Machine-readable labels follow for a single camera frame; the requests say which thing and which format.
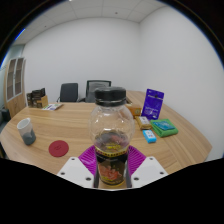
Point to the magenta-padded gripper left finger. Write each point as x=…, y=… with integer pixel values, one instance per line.
x=75, y=170

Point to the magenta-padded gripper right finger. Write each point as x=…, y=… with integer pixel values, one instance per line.
x=148, y=170

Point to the clear drink bottle black cap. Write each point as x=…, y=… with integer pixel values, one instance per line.
x=111, y=133

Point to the flat round red coaster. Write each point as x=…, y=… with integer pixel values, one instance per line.
x=58, y=148

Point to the small light blue box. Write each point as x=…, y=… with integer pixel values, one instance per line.
x=149, y=136

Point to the green folded cloth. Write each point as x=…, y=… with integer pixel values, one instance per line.
x=165, y=128

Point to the yellow-brown snack pack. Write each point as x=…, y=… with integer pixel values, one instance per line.
x=143, y=122

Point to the white and grey mug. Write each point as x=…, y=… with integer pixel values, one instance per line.
x=26, y=131

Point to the purple standing pouch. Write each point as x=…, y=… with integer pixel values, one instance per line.
x=152, y=104

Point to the green and white leaflet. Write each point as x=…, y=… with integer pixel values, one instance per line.
x=52, y=106

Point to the wooden side cabinet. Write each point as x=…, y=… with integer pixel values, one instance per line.
x=136, y=96

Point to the tan cardboard box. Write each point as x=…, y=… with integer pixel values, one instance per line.
x=43, y=102

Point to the black office chair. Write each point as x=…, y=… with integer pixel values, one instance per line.
x=68, y=92

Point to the small dark brown box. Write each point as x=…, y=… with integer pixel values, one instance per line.
x=29, y=100

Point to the grey mesh office chair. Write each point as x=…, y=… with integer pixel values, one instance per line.
x=90, y=87

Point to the wide dark brown box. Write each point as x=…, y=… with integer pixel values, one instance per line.
x=38, y=93

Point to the black leather sofa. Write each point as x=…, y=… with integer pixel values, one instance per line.
x=5, y=115

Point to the wooden glass-door shelf cabinet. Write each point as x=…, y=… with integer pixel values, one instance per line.
x=16, y=103

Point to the long ceiling light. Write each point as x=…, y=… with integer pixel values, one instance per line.
x=19, y=34

